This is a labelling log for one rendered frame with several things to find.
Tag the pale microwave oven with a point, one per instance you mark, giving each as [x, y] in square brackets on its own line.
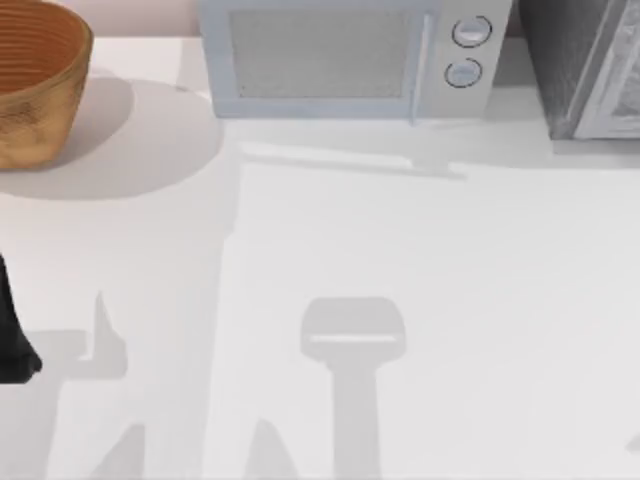
[350, 60]

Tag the microwave oven door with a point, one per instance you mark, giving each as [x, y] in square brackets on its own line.
[320, 55]

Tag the round microwave knob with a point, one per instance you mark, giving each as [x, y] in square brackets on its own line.
[463, 73]
[471, 30]

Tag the brown woven basket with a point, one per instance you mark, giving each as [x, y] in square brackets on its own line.
[35, 100]

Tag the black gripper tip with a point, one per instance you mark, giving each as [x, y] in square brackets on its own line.
[12, 345]

